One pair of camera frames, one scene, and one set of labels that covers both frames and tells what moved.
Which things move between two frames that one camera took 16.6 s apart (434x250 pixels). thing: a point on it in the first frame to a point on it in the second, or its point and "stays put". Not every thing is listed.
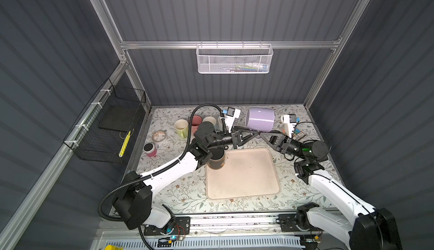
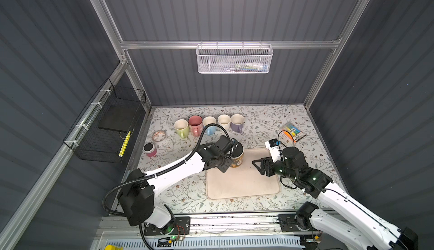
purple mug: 260,119 to 237,122
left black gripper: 235,139 to 225,167
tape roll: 159,136 stays put
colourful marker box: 298,134 stays put
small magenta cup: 150,149 stays put
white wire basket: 234,59 stays put
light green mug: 181,127 stays put
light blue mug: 211,119 stays put
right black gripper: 279,142 to 264,161
